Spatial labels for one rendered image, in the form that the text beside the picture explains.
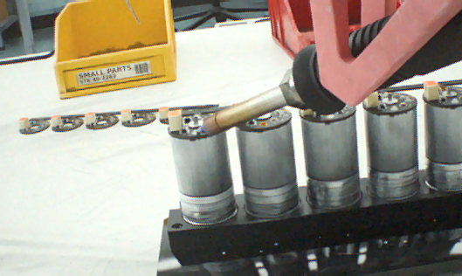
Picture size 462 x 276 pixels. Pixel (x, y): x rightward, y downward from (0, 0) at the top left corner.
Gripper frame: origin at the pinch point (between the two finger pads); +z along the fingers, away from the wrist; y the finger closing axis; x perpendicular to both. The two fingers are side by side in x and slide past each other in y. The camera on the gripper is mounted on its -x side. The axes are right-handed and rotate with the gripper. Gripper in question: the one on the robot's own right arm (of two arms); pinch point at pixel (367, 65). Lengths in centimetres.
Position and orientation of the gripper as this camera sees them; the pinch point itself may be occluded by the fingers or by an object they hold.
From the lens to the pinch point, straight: 24.2
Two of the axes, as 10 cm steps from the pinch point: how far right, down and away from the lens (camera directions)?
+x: 6.9, 5.8, -4.4
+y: -6.9, 3.4, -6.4
